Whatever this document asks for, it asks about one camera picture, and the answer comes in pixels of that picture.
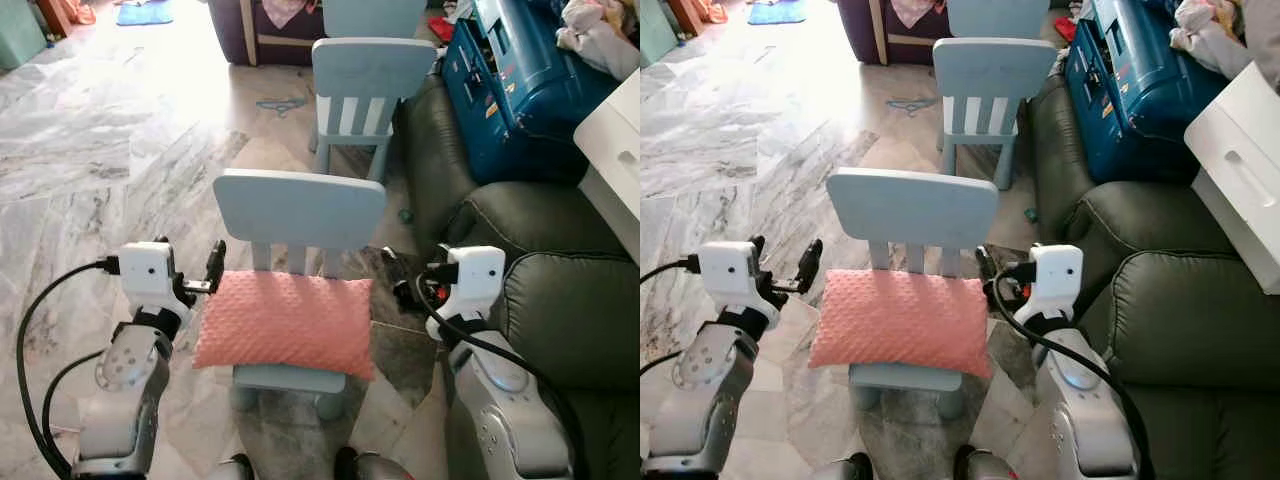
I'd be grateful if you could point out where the purple armchair with wooden trim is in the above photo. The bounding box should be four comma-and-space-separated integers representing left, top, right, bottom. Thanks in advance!
207, 0, 326, 68
835, 0, 948, 68

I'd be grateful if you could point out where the pink dotted pillow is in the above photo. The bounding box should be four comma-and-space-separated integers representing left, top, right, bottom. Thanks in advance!
192, 268, 376, 381
808, 268, 993, 381

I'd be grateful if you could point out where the grey-green leather sofa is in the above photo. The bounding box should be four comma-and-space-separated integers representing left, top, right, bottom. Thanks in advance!
400, 75, 641, 480
1025, 75, 1280, 480

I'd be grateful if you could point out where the pink cloth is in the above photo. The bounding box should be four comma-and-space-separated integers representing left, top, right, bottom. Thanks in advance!
890, 0, 941, 29
262, 0, 313, 29

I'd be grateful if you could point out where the mixed clothes pile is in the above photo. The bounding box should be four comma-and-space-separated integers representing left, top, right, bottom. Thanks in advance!
1170, 0, 1280, 81
555, 0, 641, 81

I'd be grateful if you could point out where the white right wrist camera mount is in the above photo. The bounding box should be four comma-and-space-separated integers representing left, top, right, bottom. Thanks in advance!
438, 246, 507, 323
1027, 243, 1085, 323

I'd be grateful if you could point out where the long black left arm cable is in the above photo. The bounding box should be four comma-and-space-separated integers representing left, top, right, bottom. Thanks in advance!
15, 257, 123, 479
640, 255, 701, 286

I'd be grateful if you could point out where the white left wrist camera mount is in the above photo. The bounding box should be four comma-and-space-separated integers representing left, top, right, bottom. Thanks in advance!
118, 241, 191, 307
697, 240, 773, 307

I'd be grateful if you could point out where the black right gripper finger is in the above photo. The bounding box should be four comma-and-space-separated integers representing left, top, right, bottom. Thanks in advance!
976, 244, 1005, 292
381, 246, 417, 294

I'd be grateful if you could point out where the light blue children's chair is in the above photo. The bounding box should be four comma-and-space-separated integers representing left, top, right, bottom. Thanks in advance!
945, 0, 1049, 41
213, 168, 388, 421
310, 38, 438, 184
826, 167, 999, 419
322, 0, 429, 41
932, 38, 1059, 191

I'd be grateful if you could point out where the short black left arm cable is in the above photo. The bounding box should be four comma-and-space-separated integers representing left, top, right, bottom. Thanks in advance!
640, 348, 691, 379
41, 348, 107, 473

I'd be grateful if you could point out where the teal storage box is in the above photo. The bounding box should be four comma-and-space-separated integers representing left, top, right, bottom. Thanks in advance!
640, 0, 680, 67
0, 0, 49, 71

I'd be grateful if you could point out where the blue floor mat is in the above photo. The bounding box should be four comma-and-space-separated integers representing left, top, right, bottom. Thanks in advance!
747, 0, 807, 27
115, 0, 175, 27

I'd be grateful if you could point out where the white plastic storage box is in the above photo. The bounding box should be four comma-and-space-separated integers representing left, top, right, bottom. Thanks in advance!
573, 68, 641, 266
1184, 60, 1280, 296

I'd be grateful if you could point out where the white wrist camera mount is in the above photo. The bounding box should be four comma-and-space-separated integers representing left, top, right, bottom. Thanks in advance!
1027, 243, 1085, 323
438, 246, 507, 323
697, 240, 773, 307
118, 241, 191, 307

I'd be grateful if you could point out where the blue hard-shell suitcase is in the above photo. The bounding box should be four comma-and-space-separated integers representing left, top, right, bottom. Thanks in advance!
1063, 0, 1231, 184
441, 0, 621, 186

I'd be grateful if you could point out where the black robot right leg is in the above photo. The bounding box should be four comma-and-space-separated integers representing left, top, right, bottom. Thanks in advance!
334, 448, 413, 480
953, 446, 1021, 480

